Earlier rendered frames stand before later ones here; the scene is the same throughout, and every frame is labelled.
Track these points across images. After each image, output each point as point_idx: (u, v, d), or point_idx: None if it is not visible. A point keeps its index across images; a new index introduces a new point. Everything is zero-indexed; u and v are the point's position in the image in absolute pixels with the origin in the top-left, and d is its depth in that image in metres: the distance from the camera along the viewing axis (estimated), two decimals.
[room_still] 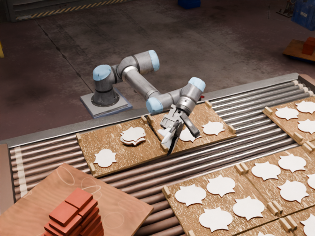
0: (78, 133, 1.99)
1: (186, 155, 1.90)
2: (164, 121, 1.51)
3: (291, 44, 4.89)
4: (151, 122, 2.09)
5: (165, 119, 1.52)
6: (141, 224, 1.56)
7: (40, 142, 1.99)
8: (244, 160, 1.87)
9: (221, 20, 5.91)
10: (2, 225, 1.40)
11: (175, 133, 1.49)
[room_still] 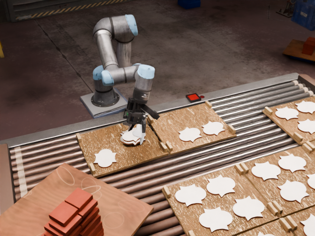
0: (78, 133, 1.99)
1: (186, 155, 1.90)
2: (131, 119, 1.64)
3: (291, 44, 4.89)
4: (151, 122, 2.09)
5: (131, 116, 1.64)
6: (141, 224, 1.56)
7: (40, 142, 1.99)
8: (244, 160, 1.87)
9: (221, 20, 5.91)
10: (2, 225, 1.40)
11: None
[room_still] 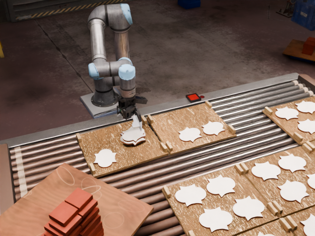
0: (78, 133, 1.99)
1: (186, 155, 1.90)
2: (126, 114, 1.81)
3: (291, 44, 4.89)
4: (151, 122, 2.09)
5: (125, 113, 1.80)
6: (141, 224, 1.56)
7: (40, 142, 1.99)
8: (244, 160, 1.87)
9: (221, 20, 5.91)
10: (2, 225, 1.40)
11: None
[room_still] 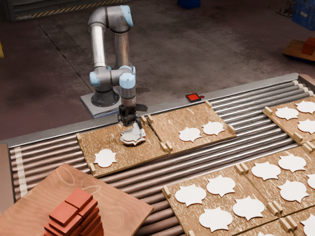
0: (78, 133, 1.99)
1: (186, 155, 1.90)
2: (127, 122, 1.84)
3: (291, 44, 4.89)
4: (151, 122, 2.09)
5: (126, 121, 1.83)
6: (141, 224, 1.56)
7: (40, 142, 1.99)
8: (244, 160, 1.87)
9: (221, 20, 5.91)
10: (2, 225, 1.40)
11: None
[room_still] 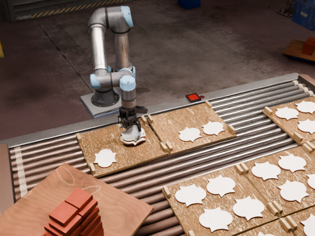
0: (78, 133, 1.99)
1: (186, 155, 1.90)
2: (127, 124, 1.85)
3: (291, 44, 4.89)
4: (151, 122, 2.09)
5: (126, 123, 1.84)
6: (141, 224, 1.56)
7: (40, 142, 1.99)
8: (244, 160, 1.87)
9: (221, 20, 5.91)
10: (2, 225, 1.40)
11: None
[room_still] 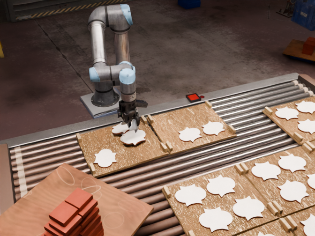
0: (78, 133, 1.99)
1: (186, 155, 1.90)
2: (126, 118, 1.83)
3: (291, 44, 4.89)
4: (151, 122, 2.09)
5: (126, 117, 1.82)
6: (141, 224, 1.56)
7: (40, 142, 1.99)
8: (244, 160, 1.87)
9: (221, 20, 5.91)
10: (2, 225, 1.40)
11: None
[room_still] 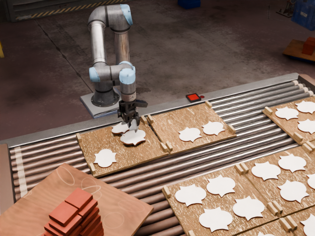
0: (78, 133, 1.99)
1: (186, 155, 1.90)
2: (126, 118, 1.83)
3: (291, 44, 4.89)
4: (151, 122, 2.09)
5: (126, 117, 1.82)
6: (141, 224, 1.56)
7: (40, 142, 1.99)
8: (244, 160, 1.87)
9: (221, 20, 5.91)
10: (2, 225, 1.40)
11: (135, 116, 1.88)
